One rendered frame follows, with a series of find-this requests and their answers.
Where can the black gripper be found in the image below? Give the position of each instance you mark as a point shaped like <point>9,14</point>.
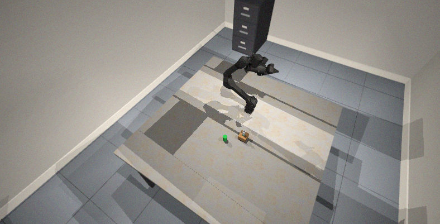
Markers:
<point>263,70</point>

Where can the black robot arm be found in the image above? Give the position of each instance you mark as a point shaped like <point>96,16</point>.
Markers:
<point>249,63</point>

